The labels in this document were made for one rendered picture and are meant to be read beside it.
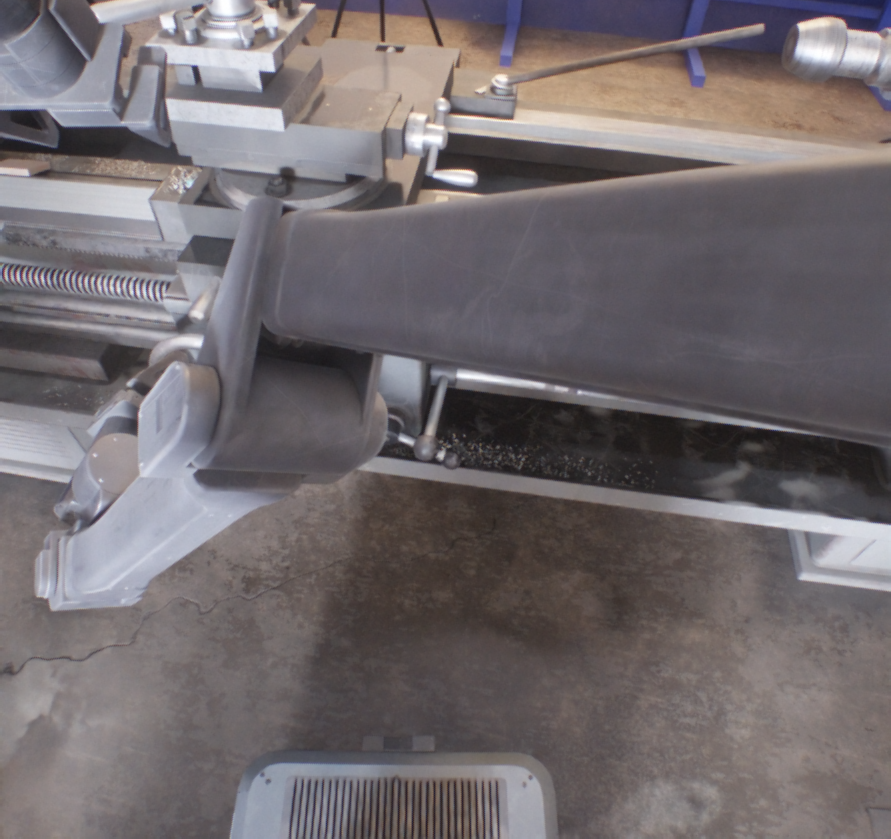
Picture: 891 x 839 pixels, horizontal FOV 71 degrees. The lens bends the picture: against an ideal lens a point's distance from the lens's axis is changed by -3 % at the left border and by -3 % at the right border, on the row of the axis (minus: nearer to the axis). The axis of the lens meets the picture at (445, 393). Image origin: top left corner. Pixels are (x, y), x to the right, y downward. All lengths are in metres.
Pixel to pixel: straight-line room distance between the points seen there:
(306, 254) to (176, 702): 1.38
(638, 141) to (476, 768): 1.16
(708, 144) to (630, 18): 2.97
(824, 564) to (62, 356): 1.80
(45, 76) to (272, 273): 0.28
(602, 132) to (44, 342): 1.23
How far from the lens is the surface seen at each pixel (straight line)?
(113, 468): 0.61
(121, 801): 1.58
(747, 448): 1.44
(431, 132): 0.94
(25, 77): 0.53
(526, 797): 1.22
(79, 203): 1.27
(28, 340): 1.62
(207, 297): 0.84
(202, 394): 0.30
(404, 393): 1.06
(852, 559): 1.81
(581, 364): 0.16
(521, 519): 1.68
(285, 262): 0.28
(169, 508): 0.41
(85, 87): 0.54
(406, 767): 1.21
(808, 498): 1.43
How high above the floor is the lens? 1.46
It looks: 50 degrees down
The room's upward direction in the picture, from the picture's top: 2 degrees clockwise
